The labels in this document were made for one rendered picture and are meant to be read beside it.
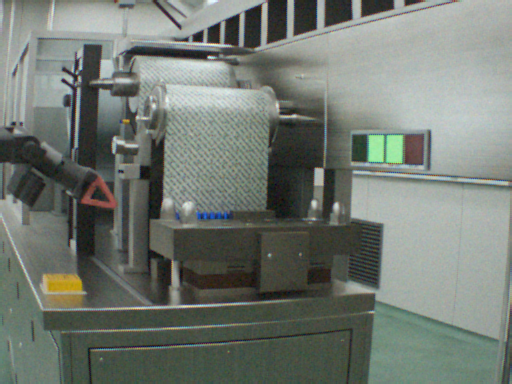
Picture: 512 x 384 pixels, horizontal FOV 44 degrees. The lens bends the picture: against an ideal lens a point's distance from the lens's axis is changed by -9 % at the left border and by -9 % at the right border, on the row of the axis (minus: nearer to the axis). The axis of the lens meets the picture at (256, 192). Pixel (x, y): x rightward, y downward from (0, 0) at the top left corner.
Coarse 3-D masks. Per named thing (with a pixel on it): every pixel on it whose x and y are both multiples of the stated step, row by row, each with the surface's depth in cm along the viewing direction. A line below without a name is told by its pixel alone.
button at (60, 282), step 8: (48, 280) 119; (56, 280) 120; (64, 280) 120; (72, 280) 121; (80, 280) 121; (48, 288) 119; (56, 288) 119; (64, 288) 120; (72, 288) 121; (80, 288) 121
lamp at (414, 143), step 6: (408, 138) 117; (414, 138) 115; (420, 138) 114; (408, 144) 117; (414, 144) 115; (420, 144) 114; (408, 150) 117; (414, 150) 115; (420, 150) 114; (408, 156) 117; (414, 156) 115; (420, 156) 114; (408, 162) 117; (414, 162) 115; (420, 162) 114
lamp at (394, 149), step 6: (390, 138) 122; (396, 138) 120; (390, 144) 122; (396, 144) 120; (402, 144) 119; (390, 150) 122; (396, 150) 120; (402, 150) 119; (390, 156) 122; (396, 156) 120; (396, 162) 120
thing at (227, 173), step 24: (168, 144) 141; (192, 144) 143; (216, 144) 145; (240, 144) 147; (264, 144) 150; (168, 168) 141; (192, 168) 143; (216, 168) 145; (240, 168) 148; (264, 168) 150; (168, 192) 141; (192, 192) 143; (216, 192) 146; (240, 192) 148; (264, 192) 150
